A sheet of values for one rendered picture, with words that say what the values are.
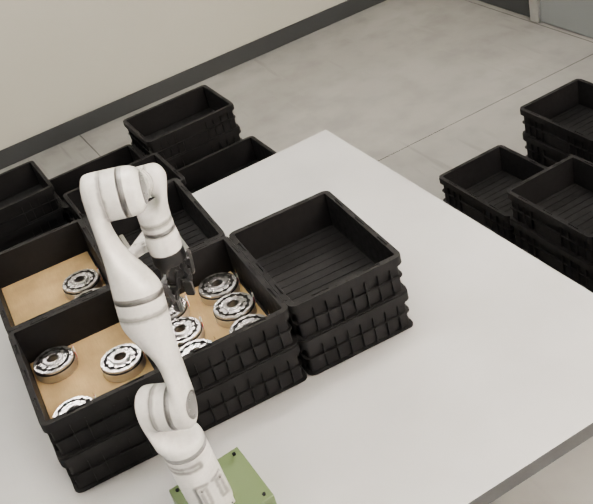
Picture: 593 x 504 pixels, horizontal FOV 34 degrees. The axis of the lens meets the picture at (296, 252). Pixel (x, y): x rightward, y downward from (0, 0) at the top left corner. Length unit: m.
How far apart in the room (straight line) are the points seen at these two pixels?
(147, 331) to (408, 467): 0.67
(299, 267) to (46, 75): 3.24
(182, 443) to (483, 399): 0.70
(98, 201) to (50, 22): 3.79
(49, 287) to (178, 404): 1.03
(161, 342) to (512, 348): 0.91
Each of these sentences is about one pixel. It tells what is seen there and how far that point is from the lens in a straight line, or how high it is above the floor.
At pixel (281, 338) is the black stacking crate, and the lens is 2.21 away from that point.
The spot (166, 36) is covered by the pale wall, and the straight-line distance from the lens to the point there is 5.67.
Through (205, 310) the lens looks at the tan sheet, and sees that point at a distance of 2.42.
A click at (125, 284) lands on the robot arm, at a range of 1.72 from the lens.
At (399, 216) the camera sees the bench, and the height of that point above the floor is 0.70.
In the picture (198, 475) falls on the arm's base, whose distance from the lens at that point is 1.93.
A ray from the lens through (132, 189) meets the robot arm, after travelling 1.67.
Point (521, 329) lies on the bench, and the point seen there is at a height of 0.70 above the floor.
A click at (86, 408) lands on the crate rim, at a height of 0.93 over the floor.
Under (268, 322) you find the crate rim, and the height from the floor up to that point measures 0.92.
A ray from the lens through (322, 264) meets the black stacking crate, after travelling 2.46.
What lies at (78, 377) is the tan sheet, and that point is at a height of 0.83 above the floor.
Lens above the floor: 2.24
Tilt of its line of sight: 34 degrees down
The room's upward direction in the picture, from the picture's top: 15 degrees counter-clockwise
